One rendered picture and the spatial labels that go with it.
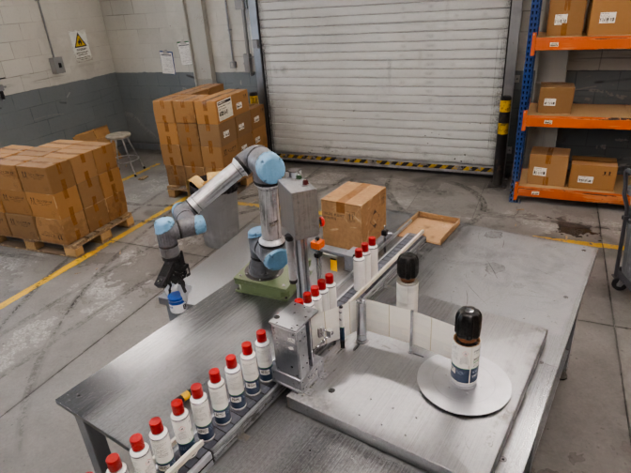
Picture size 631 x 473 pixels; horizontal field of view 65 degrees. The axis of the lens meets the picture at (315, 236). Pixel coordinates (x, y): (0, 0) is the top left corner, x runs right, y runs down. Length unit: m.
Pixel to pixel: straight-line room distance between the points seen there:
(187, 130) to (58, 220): 1.72
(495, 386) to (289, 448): 0.70
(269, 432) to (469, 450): 0.62
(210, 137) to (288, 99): 1.54
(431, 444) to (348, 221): 1.34
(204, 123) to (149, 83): 2.69
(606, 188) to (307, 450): 4.55
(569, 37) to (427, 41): 1.58
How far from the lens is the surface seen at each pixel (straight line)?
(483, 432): 1.69
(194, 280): 2.62
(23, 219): 5.47
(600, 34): 5.36
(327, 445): 1.69
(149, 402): 1.96
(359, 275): 2.22
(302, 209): 1.80
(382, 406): 1.73
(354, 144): 6.61
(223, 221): 4.66
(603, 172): 5.62
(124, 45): 8.47
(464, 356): 1.70
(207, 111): 5.65
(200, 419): 1.62
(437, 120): 6.25
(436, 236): 2.87
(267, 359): 1.77
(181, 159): 6.06
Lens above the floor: 2.10
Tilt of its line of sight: 26 degrees down
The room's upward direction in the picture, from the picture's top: 4 degrees counter-clockwise
